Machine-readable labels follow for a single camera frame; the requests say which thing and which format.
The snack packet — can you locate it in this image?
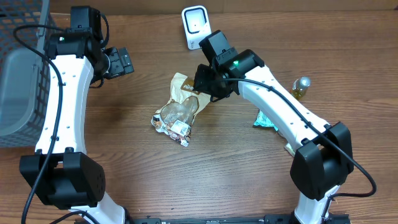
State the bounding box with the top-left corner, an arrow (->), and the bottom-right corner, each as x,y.
150,73 -> 210,147

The teal tissue pack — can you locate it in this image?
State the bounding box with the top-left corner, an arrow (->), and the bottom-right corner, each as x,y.
253,110 -> 279,131
284,143 -> 296,157

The yellow liquid bottle silver cap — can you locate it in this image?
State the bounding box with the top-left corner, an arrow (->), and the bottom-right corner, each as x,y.
290,77 -> 311,100

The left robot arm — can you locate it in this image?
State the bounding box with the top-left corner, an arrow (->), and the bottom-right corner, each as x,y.
19,6 -> 134,223

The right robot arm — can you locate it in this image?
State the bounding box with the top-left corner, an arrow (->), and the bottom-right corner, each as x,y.
194,30 -> 354,223

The white barcode scanner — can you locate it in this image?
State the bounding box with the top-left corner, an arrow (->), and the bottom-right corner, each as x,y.
181,5 -> 211,50

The grey plastic shopping basket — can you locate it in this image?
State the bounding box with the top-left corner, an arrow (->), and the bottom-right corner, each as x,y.
1,0 -> 54,147

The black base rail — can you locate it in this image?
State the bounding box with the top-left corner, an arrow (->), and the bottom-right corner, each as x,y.
124,214 -> 352,224

